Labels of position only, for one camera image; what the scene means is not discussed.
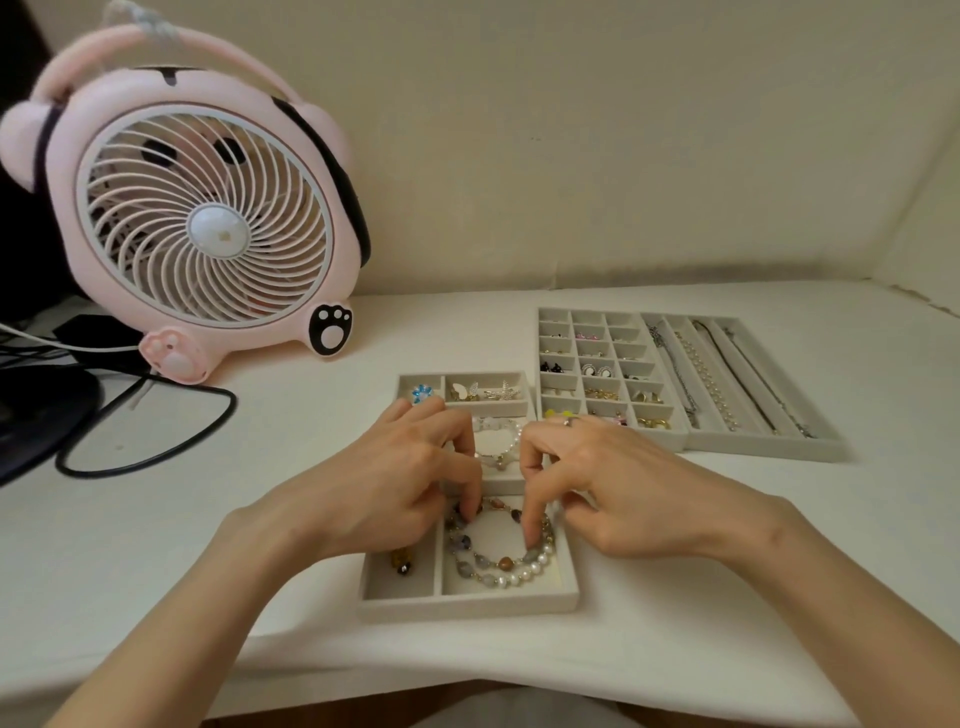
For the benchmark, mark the black glossy object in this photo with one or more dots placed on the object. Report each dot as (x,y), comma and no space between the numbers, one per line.
(37,420)

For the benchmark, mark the grey earring grid tray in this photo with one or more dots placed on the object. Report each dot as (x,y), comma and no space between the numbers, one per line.
(559,311)

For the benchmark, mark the shiny wide hoop earring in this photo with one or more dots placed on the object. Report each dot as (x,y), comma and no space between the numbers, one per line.
(645,396)

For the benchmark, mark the large black object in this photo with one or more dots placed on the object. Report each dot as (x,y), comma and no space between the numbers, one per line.
(22,150)

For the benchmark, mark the person's right forearm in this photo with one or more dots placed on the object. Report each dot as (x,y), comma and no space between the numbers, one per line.
(862,615)

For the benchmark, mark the person's left hand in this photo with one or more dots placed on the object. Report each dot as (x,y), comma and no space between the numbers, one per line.
(360,487)

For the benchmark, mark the person's left forearm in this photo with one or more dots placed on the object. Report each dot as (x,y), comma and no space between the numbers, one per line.
(172,630)

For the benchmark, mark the white table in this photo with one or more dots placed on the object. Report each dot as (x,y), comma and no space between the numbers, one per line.
(750,540)

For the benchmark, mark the grey bracelet tray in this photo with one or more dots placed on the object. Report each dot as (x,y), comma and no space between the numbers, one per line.
(465,609)

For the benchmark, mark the rhinestone bow brooch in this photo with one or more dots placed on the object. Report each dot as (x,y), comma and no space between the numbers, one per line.
(499,391)

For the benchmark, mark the white heart brooch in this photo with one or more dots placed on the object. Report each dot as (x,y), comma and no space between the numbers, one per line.
(459,391)

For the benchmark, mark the gold chunky hoop earring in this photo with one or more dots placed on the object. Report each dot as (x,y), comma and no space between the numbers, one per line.
(600,394)

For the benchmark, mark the grey necklace tray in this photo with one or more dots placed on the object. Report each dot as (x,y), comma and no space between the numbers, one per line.
(817,450)

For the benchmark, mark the pink animal-shaped desk fan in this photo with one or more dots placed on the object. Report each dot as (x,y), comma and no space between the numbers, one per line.
(210,225)

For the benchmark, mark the gold oval hoop earring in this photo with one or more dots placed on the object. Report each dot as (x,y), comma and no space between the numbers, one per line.
(652,424)

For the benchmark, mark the person's right hand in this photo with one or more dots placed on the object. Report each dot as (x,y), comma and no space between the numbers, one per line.
(652,495)

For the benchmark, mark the black flat power adapter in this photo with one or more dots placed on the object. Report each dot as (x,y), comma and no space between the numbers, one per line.
(97,337)

